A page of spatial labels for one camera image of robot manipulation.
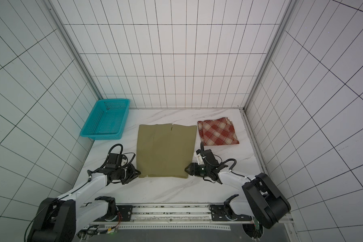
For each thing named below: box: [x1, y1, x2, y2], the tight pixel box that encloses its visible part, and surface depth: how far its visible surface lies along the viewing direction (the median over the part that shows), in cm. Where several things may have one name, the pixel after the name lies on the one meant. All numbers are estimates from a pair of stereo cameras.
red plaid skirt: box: [197, 116, 240, 146], surface depth 105 cm
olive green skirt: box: [136, 123, 198, 179], surface depth 98 cm
